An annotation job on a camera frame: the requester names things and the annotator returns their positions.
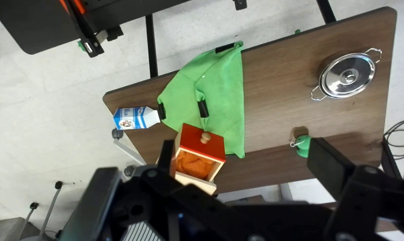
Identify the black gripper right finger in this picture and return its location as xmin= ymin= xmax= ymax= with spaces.
xmin=306 ymin=136 xmax=357 ymax=203

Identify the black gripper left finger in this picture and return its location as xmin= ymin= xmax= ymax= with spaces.
xmin=157 ymin=138 xmax=175 ymax=174

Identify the small green object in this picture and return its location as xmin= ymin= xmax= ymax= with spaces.
xmin=288 ymin=132 xmax=312 ymax=160

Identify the red front wooden drawer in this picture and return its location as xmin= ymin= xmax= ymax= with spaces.
xmin=169 ymin=123 xmax=228 ymax=182

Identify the blue white milk carton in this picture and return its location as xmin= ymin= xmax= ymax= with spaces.
xmin=111 ymin=104 xmax=162 ymax=132

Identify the green cloth bag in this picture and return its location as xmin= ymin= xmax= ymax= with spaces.
xmin=155 ymin=40 xmax=248 ymax=160

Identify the steel pot lid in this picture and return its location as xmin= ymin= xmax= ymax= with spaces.
xmin=319 ymin=51 xmax=377 ymax=99

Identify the black clamp orange grip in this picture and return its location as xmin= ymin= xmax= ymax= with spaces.
xmin=59 ymin=0 xmax=124 ymax=59

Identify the black perforated workbench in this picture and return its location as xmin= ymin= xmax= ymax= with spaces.
xmin=0 ymin=0 xmax=190 ymax=56

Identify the black cable bundle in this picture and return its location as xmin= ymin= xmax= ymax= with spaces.
xmin=382 ymin=115 xmax=404 ymax=162

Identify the steel pot with handles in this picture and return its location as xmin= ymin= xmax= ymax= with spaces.
xmin=308 ymin=45 xmax=385 ymax=103

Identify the black table leg frame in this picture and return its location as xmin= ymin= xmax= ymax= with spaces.
xmin=143 ymin=0 xmax=338 ymax=80

